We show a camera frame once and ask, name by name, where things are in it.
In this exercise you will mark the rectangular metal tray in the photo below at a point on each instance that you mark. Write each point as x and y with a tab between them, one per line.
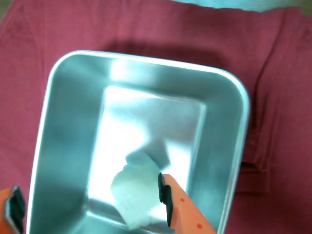
73	122

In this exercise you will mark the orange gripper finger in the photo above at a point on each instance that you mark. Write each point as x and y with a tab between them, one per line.
9	209
187	209

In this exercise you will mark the dark red cloth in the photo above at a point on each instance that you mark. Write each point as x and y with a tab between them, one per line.
280	97

